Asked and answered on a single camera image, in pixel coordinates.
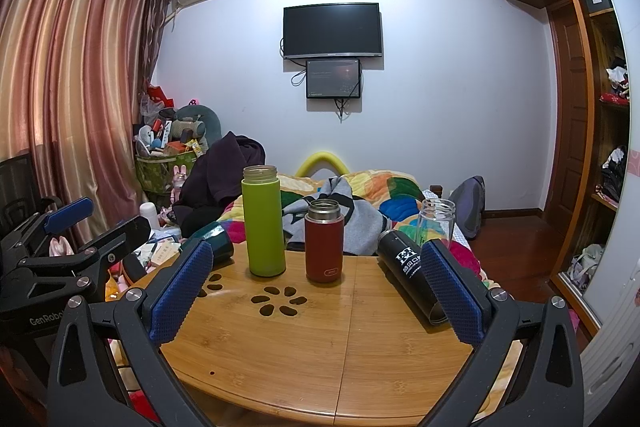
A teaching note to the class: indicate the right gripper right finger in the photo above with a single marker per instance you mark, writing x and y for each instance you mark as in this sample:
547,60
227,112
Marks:
546,387

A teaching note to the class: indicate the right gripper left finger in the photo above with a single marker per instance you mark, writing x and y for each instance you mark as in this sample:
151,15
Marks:
85,387

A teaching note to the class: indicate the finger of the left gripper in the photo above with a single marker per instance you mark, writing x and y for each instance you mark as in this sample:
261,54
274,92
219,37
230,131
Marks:
107,240
67,215

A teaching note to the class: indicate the black tumbler cup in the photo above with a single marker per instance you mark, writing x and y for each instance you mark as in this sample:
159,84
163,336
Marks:
402,257

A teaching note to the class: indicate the dark green cup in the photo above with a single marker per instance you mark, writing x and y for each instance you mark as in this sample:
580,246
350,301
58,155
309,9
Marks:
217,238

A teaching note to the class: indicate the white plastic bottle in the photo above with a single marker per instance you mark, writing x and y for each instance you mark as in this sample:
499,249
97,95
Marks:
148,211

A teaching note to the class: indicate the green cluttered basket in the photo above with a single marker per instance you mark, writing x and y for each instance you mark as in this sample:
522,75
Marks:
156,173

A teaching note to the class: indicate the dark purple jacket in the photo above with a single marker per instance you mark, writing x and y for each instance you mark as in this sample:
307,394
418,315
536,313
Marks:
215,181

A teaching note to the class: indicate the green thermos bottle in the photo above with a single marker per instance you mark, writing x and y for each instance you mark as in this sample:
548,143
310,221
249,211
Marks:
262,207

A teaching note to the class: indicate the clear glass bottle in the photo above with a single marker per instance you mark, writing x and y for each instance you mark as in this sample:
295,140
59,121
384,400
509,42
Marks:
436,220

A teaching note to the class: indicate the grey backpack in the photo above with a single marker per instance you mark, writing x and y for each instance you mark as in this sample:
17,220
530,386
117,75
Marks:
469,198

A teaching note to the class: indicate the striped pink curtain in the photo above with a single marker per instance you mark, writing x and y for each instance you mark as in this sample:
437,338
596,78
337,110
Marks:
71,80

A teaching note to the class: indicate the colourful patchwork quilt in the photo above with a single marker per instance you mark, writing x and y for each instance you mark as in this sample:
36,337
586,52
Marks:
394,194

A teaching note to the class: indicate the yellow foam headboard arch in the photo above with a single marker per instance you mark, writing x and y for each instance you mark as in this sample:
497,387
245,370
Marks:
323,159

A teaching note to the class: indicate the red thermos bottle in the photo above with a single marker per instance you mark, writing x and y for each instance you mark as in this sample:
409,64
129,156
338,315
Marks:
324,237

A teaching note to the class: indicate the wooden wardrobe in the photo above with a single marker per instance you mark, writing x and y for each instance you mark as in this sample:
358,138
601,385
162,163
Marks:
591,143

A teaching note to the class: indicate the small wall monitor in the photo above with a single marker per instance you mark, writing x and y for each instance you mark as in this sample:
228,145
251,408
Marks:
333,78

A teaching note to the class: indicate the wall mounted black television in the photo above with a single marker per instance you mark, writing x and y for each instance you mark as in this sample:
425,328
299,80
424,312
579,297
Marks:
332,30

